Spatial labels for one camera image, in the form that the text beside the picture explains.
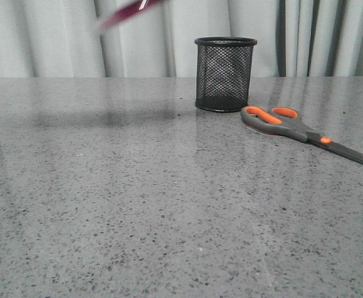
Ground grey orange scissors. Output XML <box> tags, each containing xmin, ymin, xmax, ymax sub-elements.
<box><xmin>241</xmin><ymin>106</ymin><xmax>363</xmax><ymax>165</ymax></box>

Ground pink pen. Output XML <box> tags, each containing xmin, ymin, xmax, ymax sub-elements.
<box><xmin>94</xmin><ymin>0</ymin><xmax>163</xmax><ymax>33</ymax></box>

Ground black mesh pen holder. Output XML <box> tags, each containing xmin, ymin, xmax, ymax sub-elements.
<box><xmin>195</xmin><ymin>37</ymin><xmax>257</xmax><ymax>112</ymax></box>

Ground grey curtain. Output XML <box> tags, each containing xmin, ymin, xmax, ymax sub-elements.
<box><xmin>0</xmin><ymin>1</ymin><xmax>363</xmax><ymax>78</ymax></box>

